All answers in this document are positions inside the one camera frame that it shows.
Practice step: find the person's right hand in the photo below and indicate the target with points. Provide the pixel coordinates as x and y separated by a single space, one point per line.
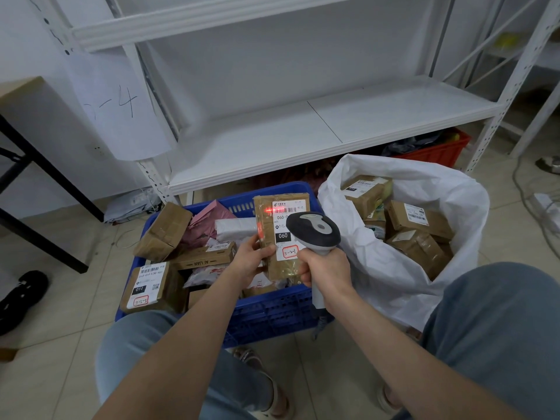
332 277

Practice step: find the person's left hand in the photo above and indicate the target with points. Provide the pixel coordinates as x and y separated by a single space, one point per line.
251 258

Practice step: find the taped brown parcel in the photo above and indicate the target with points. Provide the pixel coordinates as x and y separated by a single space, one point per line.
284 268
420 220
365 194

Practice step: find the grey handheld barcode scanner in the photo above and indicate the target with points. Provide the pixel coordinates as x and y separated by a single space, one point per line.
313 236

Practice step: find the pink mailer bag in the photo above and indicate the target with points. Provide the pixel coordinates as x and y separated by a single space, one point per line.
205 223

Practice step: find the blue plastic crate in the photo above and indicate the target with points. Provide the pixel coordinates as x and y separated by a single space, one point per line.
271 314

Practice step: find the brown box green printed tape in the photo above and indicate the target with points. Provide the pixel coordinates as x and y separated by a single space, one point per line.
377 225

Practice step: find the pile of parcels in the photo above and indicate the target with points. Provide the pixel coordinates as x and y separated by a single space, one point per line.
164 231

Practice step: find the brown box red-outlined sticker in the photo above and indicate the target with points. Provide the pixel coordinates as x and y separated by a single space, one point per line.
148 288

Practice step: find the white woven sack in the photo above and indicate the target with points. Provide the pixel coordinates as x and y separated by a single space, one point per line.
459 192

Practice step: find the person's left forearm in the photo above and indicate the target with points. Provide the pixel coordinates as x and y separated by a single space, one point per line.
175 358

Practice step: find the person's right forearm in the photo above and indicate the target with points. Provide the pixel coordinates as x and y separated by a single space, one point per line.
415 371

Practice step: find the person's sandal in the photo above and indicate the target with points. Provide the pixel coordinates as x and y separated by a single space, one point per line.
387 398
262 376

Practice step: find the grey plastic mailer bag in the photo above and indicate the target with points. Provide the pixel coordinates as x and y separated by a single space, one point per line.
131 205

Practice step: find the person's left leg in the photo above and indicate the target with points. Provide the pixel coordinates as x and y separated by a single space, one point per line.
140 345

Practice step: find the white metal shelf rack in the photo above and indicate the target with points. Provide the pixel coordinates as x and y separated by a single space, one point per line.
536 122
284 135

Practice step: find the red plastic crate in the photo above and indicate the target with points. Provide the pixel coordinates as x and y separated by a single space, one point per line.
437 153

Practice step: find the yellow packet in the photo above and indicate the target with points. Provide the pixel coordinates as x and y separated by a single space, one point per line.
454 136

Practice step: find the white paper sign sheet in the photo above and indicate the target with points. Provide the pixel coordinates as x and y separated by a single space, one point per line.
122 113

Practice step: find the white power strip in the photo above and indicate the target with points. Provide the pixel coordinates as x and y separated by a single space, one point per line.
549 209

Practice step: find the wooden chair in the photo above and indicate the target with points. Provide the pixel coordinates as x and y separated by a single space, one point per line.
8 354

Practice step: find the wooden folding table black legs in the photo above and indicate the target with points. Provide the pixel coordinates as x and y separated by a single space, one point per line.
19 88

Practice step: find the yellow item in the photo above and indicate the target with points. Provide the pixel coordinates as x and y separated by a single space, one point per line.
507 41

